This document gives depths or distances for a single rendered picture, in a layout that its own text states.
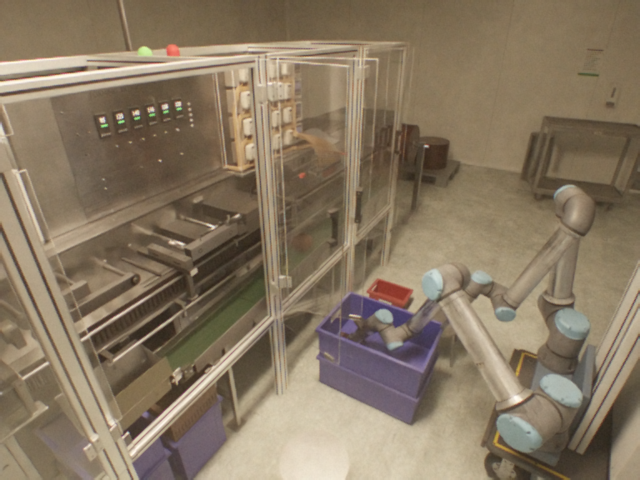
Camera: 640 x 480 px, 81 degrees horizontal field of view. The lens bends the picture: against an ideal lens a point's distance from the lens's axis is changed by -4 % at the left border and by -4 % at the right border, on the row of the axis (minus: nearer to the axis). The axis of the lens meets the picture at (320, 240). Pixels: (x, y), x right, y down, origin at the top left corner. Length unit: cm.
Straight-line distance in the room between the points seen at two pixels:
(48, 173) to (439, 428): 215
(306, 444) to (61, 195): 144
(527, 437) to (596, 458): 55
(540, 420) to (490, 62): 525
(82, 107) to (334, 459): 174
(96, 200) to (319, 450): 142
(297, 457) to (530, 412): 96
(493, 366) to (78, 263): 164
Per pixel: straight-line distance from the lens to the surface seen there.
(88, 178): 178
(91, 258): 178
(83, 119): 174
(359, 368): 218
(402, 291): 305
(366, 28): 678
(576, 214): 186
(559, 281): 216
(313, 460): 188
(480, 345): 162
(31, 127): 167
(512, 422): 163
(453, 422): 239
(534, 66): 621
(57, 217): 175
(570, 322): 212
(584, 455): 211
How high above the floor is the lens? 187
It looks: 29 degrees down
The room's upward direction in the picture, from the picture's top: straight up
